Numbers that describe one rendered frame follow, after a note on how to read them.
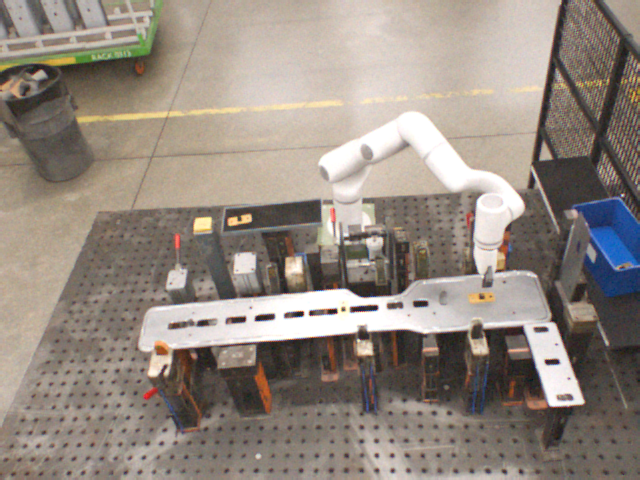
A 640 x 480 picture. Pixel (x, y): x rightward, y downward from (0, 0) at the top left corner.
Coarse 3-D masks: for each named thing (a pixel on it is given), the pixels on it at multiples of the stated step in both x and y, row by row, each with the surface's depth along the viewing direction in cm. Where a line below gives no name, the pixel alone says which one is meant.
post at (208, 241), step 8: (200, 232) 224; (208, 232) 223; (216, 232) 229; (200, 240) 225; (208, 240) 225; (216, 240) 228; (200, 248) 228; (208, 248) 229; (216, 248) 229; (208, 256) 233; (216, 256) 233; (224, 256) 240; (208, 264) 236; (216, 264) 236; (224, 264) 240; (216, 272) 239; (224, 272) 239; (216, 280) 243; (224, 280) 243; (216, 288) 246; (224, 288) 246; (232, 288) 250; (224, 296) 250; (232, 296) 250
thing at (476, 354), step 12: (468, 336) 191; (468, 348) 192; (480, 348) 187; (468, 360) 195; (480, 360) 188; (468, 372) 200; (480, 372) 193; (468, 384) 204; (480, 384) 198; (468, 396) 204; (480, 396) 204; (468, 408) 209; (480, 408) 209
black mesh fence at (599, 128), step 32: (576, 32) 251; (608, 32) 221; (544, 96) 293; (576, 96) 253; (608, 96) 222; (544, 128) 303; (576, 128) 260; (608, 128) 231; (608, 160) 229; (608, 192) 232
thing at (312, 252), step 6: (306, 246) 218; (312, 246) 218; (318, 246) 218; (306, 252) 216; (312, 252) 216; (318, 252) 216; (306, 258) 218; (312, 258) 218; (318, 258) 218; (312, 264) 221; (318, 264) 221; (312, 270) 223; (318, 270) 223; (312, 276) 225; (318, 276) 225; (312, 282) 228; (318, 282) 228; (318, 288) 230; (324, 288) 233
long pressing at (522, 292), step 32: (416, 288) 212; (448, 288) 210; (480, 288) 209; (512, 288) 207; (160, 320) 215; (224, 320) 212; (288, 320) 208; (320, 320) 207; (352, 320) 205; (384, 320) 204; (416, 320) 202; (448, 320) 201; (512, 320) 198; (544, 320) 197
